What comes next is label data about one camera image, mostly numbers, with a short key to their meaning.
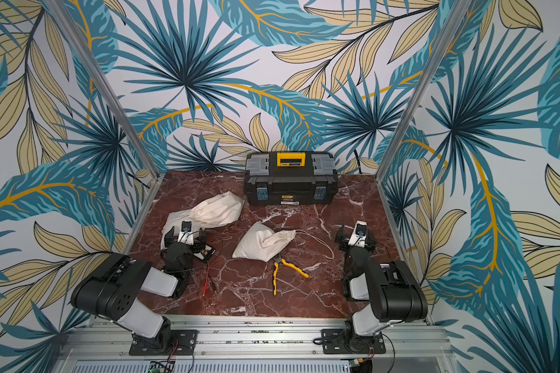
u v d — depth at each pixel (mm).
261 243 856
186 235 749
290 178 957
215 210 893
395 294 457
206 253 919
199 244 820
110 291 450
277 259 902
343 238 803
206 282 855
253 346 738
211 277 871
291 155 968
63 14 679
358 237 739
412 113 930
